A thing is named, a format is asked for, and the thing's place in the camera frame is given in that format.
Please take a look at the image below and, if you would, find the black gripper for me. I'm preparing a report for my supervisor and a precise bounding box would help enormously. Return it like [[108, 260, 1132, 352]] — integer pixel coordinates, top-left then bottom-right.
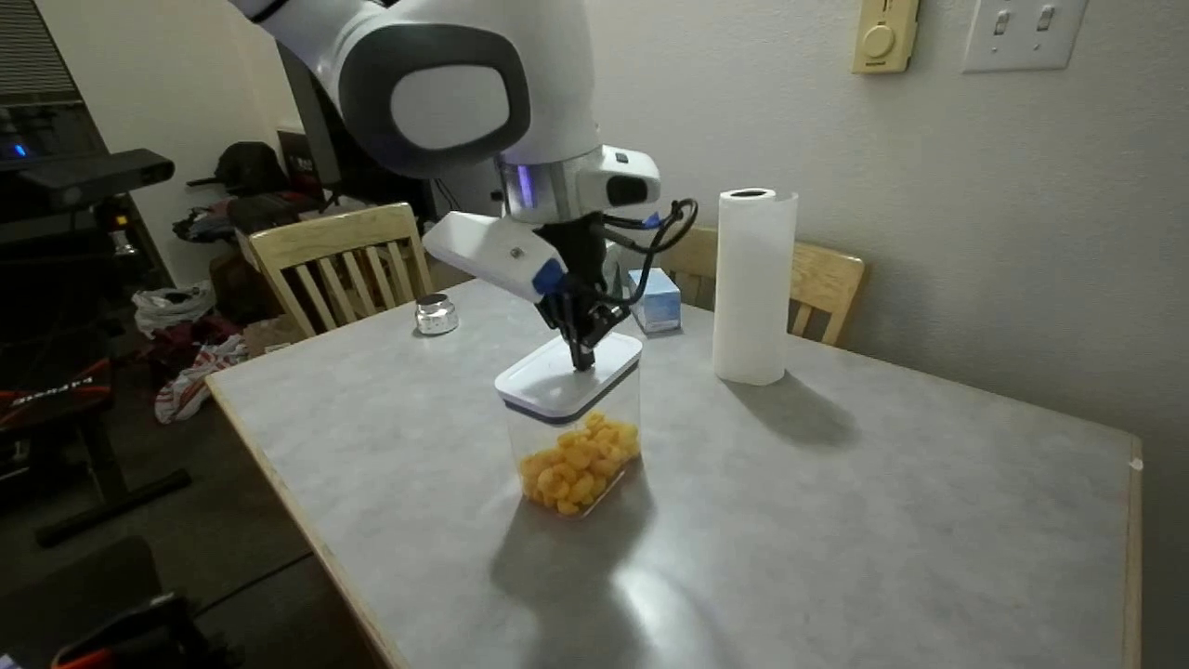
[[536, 216, 633, 374]]

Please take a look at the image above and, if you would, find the white container lid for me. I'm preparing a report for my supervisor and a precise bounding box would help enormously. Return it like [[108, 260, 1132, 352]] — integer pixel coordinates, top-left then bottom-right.
[[489, 327, 647, 422]]

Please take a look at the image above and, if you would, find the clear container with yellow snacks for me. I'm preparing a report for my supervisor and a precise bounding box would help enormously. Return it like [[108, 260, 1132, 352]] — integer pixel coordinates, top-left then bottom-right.
[[497, 356, 647, 519]]

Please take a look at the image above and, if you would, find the small blue box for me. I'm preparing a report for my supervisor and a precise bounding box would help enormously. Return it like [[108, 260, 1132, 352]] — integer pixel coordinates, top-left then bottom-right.
[[624, 263, 688, 339]]

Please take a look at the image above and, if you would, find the white paper towel roll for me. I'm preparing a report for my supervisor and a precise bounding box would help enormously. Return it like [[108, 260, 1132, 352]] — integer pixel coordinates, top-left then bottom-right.
[[710, 181, 801, 391]]

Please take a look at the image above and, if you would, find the wooden slat-back chair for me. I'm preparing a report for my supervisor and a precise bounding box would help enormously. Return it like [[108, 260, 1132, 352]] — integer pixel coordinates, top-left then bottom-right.
[[239, 201, 439, 341], [655, 219, 868, 351]]

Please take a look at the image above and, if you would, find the black cap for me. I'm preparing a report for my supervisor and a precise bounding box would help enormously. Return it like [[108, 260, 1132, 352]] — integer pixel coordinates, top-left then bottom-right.
[[214, 139, 292, 201]]

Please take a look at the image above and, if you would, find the white red cloth pile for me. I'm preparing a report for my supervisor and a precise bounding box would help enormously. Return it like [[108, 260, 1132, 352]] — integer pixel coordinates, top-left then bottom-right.
[[148, 323, 258, 426]]

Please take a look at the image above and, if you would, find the black red bag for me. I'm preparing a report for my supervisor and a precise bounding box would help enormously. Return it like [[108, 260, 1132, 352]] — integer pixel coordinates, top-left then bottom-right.
[[50, 591, 208, 669]]

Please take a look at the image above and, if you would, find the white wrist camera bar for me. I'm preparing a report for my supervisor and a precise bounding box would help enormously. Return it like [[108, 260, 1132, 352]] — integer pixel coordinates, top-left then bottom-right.
[[424, 207, 572, 306]]

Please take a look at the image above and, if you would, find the black camera cable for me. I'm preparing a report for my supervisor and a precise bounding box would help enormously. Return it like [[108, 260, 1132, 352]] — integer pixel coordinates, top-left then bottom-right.
[[602, 196, 702, 308]]

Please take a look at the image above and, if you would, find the beige wall thermostat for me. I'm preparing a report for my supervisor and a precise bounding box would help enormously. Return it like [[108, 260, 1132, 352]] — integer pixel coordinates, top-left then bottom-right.
[[851, 0, 927, 78]]

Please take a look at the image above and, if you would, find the black camera bar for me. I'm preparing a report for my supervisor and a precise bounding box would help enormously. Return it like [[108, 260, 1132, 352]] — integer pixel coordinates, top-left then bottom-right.
[[0, 146, 180, 216]]

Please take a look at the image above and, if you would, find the white light switch plate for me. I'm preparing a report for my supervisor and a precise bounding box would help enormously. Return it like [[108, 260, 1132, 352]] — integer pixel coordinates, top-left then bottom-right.
[[958, 0, 1093, 73]]

